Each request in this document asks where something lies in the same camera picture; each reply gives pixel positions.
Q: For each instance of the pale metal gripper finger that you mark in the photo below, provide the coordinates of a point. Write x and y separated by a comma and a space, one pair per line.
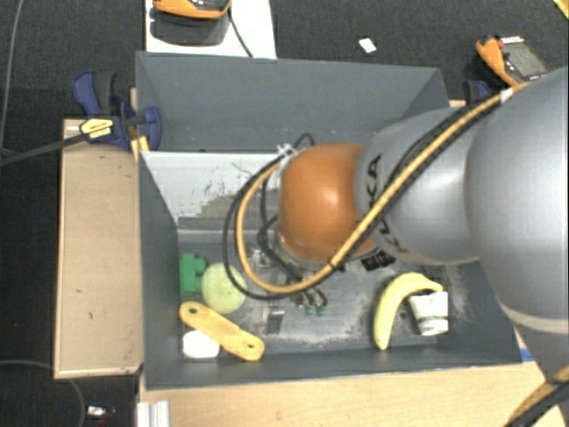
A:
276, 318

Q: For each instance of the yellow flat wooden tool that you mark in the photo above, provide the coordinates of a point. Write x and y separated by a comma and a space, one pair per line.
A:
222, 329

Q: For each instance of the pale green ball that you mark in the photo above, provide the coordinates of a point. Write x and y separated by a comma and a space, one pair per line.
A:
221, 289

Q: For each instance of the small white rounded block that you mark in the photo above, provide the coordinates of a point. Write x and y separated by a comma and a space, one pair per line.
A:
200, 345

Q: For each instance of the green toy block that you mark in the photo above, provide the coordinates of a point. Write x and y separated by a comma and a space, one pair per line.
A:
190, 274

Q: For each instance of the yellow banana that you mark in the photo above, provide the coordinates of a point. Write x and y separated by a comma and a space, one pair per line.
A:
387, 309

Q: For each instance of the white cup with green stripe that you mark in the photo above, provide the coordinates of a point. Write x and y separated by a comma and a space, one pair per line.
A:
431, 311

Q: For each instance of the grey metal bin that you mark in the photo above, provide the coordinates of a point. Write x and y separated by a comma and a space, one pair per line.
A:
311, 105

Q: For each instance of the pale wood flat board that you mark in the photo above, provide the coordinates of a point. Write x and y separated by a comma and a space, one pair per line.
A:
100, 260

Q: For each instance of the black cylinder on white bracket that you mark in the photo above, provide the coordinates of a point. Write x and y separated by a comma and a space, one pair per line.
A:
378, 261

